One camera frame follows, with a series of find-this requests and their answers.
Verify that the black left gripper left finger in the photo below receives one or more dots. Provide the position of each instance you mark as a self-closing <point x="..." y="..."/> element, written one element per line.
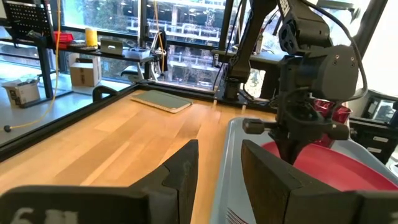
<point x="174" y="193"/>

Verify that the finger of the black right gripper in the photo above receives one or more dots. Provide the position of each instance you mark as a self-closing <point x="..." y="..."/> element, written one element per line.
<point x="297" y="149"/>
<point x="285" y="149"/>

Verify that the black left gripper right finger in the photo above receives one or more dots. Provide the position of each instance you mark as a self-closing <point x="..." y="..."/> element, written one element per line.
<point x="273" y="193"/>

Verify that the red round plate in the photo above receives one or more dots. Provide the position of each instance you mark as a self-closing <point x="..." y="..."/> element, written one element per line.
<point x="335" y="168"/>

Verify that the dark red ribbed cup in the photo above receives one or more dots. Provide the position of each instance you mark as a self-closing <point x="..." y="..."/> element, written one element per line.
<point x="340" y="115"/>

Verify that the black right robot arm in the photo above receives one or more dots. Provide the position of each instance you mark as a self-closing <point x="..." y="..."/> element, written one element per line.
<point x="298" y="25"/>

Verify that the blue-grey plastic tray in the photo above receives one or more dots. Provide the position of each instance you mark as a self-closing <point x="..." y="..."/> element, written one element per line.
<point x="230" y="174"/>

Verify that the black drawer cabinet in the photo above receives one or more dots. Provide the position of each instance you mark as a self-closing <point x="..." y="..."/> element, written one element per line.
<point x="373" y="140"/>

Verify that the black monitor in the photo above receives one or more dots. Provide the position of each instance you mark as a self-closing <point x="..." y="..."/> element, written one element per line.
<point x="382" y="110"/>

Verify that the green notebook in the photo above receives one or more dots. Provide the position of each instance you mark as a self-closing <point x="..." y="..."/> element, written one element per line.
<point x="161" y="100"/>

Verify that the black chair armrest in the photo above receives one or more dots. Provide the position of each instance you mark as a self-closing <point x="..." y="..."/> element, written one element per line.
<point x="99" y="88"/>

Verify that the clear plastic container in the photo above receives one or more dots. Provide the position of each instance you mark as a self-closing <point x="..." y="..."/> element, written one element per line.
<point x="138" y="53"/>

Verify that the brown cardboard box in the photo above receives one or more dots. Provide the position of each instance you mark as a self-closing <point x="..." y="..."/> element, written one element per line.
<point x="84" y="73"/>

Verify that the black workbench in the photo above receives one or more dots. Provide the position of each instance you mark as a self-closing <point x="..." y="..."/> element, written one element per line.
<point x="46" y="71"/>

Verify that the yellow roll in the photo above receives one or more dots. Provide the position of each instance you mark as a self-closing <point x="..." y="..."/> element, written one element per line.
<point x="91" y="37"/>

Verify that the white open box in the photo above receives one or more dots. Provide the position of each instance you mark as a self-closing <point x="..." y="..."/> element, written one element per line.
<point x="23" y="93"/>

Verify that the red storage bin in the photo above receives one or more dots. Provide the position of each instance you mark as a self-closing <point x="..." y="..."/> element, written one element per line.
<point x="63" y="39"/>

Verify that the black pegboard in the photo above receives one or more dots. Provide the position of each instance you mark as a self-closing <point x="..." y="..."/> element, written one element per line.
<point x="28" y="18"/>

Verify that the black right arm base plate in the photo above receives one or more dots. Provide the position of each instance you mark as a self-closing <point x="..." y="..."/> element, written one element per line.
<point x="231" y="99"/>

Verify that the black aluminium table frame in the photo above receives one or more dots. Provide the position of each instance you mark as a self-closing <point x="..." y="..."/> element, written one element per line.
<point x="62" y="123"/>

